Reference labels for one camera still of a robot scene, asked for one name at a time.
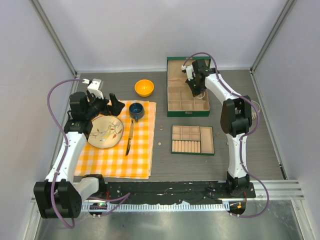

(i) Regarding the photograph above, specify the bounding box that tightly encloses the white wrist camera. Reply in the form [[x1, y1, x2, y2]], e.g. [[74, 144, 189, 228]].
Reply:
[[181, 64, 194, 81], [82, 78, 104, 99]]

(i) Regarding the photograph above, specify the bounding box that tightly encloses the white slotted cable duct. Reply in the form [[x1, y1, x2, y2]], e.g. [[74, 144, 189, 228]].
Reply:
[[81, 201, 230, 213]]

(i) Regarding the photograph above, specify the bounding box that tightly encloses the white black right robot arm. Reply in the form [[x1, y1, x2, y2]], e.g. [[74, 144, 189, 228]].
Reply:
[[181, 59, 252, 198]]

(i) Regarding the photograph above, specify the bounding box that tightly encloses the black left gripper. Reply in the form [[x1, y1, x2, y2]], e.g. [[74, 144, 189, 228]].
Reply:
[[85, 91, 124, 120]]

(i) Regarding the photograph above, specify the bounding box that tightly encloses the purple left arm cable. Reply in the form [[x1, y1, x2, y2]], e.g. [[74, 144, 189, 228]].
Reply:
[[47, 78, 131, 229]]

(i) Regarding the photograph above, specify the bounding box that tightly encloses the grey striped mug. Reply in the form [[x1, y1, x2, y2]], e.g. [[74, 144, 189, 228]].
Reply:
[[251, 100, 261, 120]]

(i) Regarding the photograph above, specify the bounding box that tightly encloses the orange bowl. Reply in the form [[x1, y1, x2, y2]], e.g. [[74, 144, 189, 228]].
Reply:
[[134, 79, 155, 98]]

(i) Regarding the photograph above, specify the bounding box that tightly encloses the black handled knife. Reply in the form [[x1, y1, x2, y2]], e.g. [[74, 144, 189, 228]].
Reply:
[[125, 120, 134, 156]]

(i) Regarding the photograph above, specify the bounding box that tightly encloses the orange white checkered cloth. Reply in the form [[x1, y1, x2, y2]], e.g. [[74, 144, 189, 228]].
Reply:
[[74, 100, 157, 179]]

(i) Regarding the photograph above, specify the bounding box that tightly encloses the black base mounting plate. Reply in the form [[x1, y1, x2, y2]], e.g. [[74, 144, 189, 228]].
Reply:
[[104, 181, 256, 205]]

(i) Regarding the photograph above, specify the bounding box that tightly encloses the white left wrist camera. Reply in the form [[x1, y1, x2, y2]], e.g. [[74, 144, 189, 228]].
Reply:
[[82, 78, 104, 99]]

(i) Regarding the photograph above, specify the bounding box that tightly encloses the green jewelry box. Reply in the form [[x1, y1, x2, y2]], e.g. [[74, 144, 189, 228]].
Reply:
[[166, 56, 211, 117]]

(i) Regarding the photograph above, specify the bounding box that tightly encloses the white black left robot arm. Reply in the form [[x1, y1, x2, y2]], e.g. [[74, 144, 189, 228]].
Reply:
[[33, 91, 125, 219]]

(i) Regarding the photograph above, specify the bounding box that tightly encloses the green jewelry tray insert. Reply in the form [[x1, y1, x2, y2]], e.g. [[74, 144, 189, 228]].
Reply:
[[171, 125, 215, 156]]

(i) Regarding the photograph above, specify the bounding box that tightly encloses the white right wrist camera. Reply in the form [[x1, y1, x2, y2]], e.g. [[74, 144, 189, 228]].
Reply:
[[181, 64, 194, 81]]

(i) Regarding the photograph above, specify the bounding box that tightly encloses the beige bird pattern plate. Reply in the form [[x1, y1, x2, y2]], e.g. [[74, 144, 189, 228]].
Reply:
[[88, 115, 124, 149]]

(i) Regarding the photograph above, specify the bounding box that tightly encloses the dark blue mug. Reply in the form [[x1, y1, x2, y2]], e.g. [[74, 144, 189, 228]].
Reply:
[[128, 102, 145, 122]]

